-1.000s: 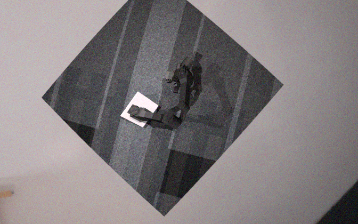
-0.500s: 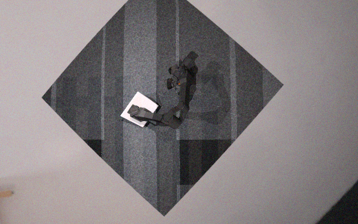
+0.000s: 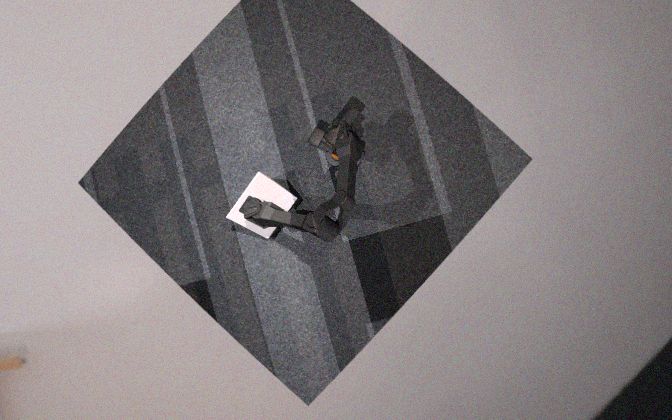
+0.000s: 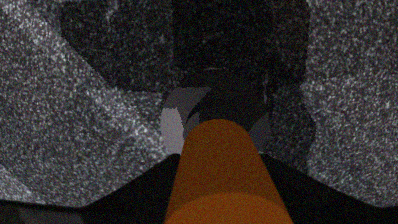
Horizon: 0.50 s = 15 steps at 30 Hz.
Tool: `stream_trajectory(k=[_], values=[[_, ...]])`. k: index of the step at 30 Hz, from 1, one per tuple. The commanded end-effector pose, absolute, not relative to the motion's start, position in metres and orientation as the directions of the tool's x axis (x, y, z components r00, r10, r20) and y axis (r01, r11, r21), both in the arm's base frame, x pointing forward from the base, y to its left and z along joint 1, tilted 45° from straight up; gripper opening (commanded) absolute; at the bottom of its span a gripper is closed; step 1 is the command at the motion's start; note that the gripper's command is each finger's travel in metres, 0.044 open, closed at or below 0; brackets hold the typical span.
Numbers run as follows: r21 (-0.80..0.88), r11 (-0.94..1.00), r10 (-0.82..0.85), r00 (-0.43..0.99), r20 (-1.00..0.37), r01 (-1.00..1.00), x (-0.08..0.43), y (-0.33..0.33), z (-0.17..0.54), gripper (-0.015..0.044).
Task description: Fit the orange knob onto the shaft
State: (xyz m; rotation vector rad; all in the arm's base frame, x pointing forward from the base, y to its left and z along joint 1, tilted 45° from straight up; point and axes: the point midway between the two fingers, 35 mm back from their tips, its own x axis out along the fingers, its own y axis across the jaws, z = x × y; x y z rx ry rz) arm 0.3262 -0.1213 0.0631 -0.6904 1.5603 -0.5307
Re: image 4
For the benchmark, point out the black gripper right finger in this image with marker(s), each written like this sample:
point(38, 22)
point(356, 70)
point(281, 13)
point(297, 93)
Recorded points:
point(311, 202)

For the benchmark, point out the orange cylinder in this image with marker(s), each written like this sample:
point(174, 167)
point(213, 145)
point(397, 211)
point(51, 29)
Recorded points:
point(221, 179)

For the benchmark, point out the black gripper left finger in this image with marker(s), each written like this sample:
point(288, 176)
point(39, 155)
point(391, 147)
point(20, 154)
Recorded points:
point(144, 200)

